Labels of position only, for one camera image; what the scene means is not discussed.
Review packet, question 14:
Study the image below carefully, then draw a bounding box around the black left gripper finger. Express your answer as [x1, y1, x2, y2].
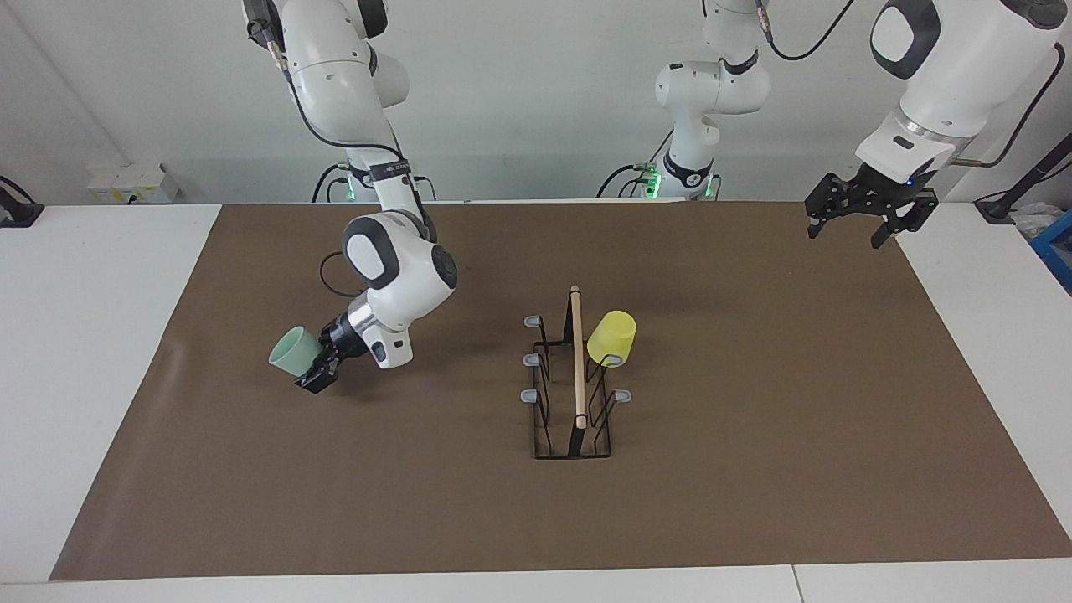
[870, 191, 938, 250]
[805, 173, 848, 240]

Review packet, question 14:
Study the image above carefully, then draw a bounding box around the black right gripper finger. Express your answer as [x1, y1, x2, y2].
[294, 348, 343, 395]

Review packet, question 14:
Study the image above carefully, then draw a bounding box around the green plastic cup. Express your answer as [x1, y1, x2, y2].
[268, 327, 326, 379]

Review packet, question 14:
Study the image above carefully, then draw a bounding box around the yellow plastic cup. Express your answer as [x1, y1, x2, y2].
[586, 310, 637, 368]

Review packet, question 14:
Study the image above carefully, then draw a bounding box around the black stand pole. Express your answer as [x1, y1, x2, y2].
[974, 132, 1072, 224]

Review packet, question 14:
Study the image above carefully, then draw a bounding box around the clear plastic bag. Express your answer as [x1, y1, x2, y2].
[1009, 204, 1066, 242]

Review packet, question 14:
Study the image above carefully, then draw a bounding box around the blue box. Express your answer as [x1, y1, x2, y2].
[1030, 209, 1072, 296]

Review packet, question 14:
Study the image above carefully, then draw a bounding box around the white power strip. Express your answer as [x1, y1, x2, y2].
[86, 162, 178, 204]

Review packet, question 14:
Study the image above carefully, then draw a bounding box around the brown table mat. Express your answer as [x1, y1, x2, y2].
[49, 199, 1072, 582]

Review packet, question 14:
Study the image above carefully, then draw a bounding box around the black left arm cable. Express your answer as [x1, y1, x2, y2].
[754, 0, 1069, 168]

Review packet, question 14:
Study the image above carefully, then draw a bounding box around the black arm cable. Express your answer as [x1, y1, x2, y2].
[754, 0, 1069, 168]
[251, 0, 436, 299]

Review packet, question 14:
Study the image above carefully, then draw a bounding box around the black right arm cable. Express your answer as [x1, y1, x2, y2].
[251, 0, 436, 299]

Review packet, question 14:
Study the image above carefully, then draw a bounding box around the black base cable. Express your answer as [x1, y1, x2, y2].
[596, 163, 650, 200]
[312, 162, 349, 204]

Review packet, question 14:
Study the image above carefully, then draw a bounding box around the black wire cup rack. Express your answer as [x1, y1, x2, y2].
[521, 286, 633, 461]

